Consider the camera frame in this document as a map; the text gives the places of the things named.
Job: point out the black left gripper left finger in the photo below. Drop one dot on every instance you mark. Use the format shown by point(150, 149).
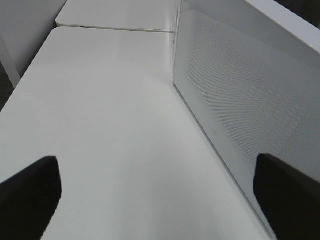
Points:
point(29, 199)

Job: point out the white microwave oven body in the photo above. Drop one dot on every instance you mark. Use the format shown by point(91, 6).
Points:
point(301, 18)

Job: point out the white microwave door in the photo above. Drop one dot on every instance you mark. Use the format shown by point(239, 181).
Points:
point(253, 87)

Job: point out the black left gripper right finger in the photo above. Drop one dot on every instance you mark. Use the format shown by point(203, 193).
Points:
point(289, 199)

